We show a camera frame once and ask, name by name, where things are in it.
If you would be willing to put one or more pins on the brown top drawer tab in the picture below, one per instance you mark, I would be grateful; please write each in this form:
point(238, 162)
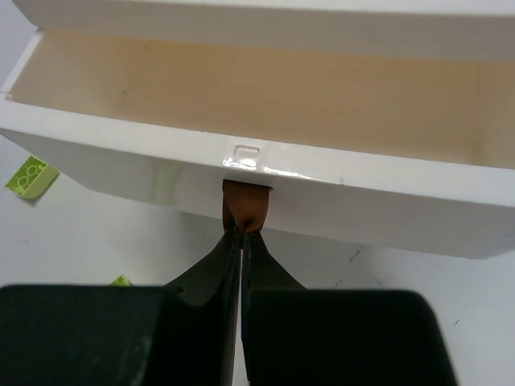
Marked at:
point(244, 206)

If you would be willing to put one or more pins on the white three-drawer cabinet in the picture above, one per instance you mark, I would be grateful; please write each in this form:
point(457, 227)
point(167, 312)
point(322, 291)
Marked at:
point(455, 30)

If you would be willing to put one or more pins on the lime lego brick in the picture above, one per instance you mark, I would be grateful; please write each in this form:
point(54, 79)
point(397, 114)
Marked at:
point(120, 281)
point(32, 179)

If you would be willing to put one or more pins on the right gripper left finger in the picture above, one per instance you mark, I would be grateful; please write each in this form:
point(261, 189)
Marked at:
point(181, 333)

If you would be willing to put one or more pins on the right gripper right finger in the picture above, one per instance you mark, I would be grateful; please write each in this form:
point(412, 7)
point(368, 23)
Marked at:
point(292, 335)

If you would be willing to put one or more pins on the white top drawer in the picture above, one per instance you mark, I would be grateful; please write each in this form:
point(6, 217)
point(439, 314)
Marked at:
point(406, 153)

